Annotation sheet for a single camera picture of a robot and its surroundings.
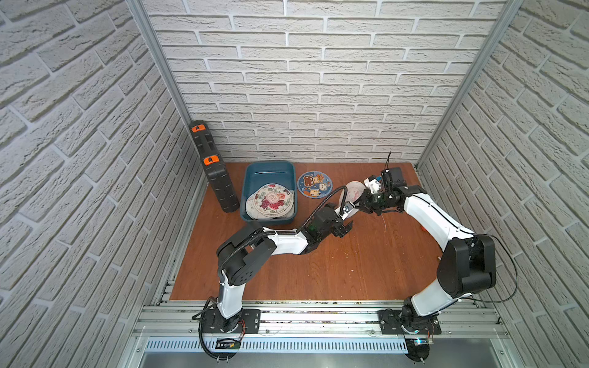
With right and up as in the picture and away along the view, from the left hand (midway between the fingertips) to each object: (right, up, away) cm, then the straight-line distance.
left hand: (347, 210), depth 88 cm
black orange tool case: (-51, +17, -5) cm, 54 cm away
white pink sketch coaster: (+3, +8, +2) cm, 9 cm away
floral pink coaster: (-32, +3, +13) cm, 35 cm away
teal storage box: (-41, +17, +30) cm, 54 cm away
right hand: (+2, +2, -2) cm, 4 cm away
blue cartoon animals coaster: (-12, +11, +24) cm, 29 cm away
